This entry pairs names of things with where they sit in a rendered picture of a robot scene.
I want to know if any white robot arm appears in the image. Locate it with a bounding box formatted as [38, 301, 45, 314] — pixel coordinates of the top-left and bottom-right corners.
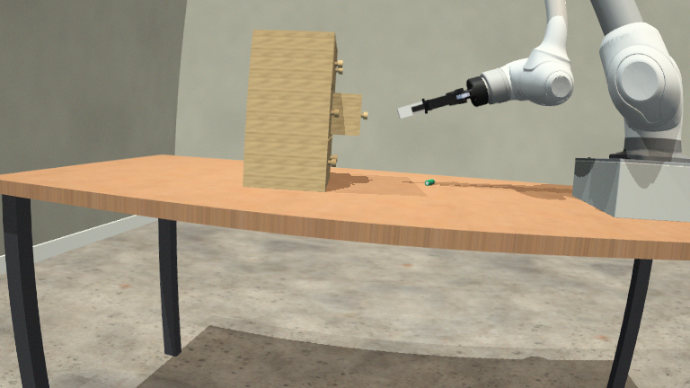
[480, 0, 690, 163]

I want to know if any tall wooden chest of drawers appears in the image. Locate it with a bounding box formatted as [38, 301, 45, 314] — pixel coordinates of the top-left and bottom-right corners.
[243, 30, 336, 192]

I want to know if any brown wooden drawer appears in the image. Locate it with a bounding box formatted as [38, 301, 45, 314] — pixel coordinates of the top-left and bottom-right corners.
[333, 50, 343, 91]
[328, 90, 340, 136]
[331, 93, 367, 136]
[332, 38, 343, 88]
[328, 137, 338, 180]
[325, 139, 336, 188]

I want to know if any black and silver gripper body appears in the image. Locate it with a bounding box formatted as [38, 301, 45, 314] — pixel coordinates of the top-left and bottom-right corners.
[464, 76, 489, 107]

